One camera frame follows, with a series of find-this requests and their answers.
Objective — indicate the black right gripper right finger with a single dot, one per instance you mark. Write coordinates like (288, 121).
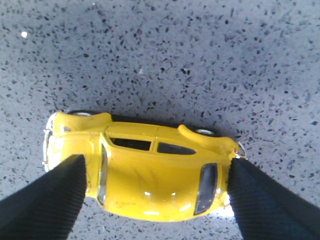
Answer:
(266, 210)

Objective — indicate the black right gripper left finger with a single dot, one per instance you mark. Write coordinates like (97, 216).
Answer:
(47, 208)

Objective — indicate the yellow toy beetle car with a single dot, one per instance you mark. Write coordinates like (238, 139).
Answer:
(144, 171)

